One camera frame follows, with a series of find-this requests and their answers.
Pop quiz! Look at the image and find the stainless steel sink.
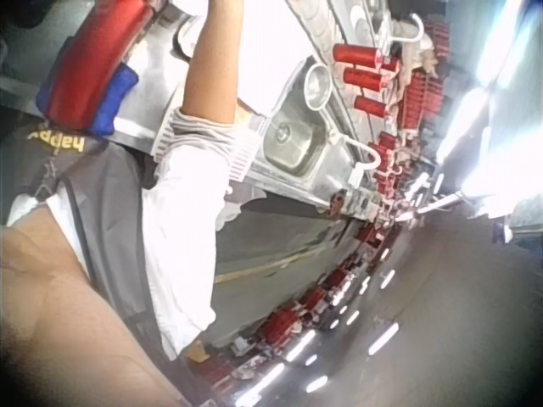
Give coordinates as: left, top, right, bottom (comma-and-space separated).
261, 93, 328, 178

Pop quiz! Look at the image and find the white curved faucet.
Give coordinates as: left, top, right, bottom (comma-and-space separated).
388, 13, 426, 44
341, 137, 383, 187

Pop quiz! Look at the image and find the row of red shelf goods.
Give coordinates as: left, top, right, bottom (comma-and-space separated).
199, 131, 429, 395

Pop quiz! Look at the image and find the small steel bowl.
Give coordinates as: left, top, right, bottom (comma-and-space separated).
303, 63, 332, 110

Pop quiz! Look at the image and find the red cylindrical container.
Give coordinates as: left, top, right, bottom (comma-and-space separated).
353, 95, 390, 120
332, 42, 383, 69
341, 66, 389, 92

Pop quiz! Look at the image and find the stack of red crates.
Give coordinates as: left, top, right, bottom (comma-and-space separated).
398, 20, 451, 132

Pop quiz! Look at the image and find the red padded roll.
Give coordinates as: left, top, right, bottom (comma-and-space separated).
47, 0, 154, 128

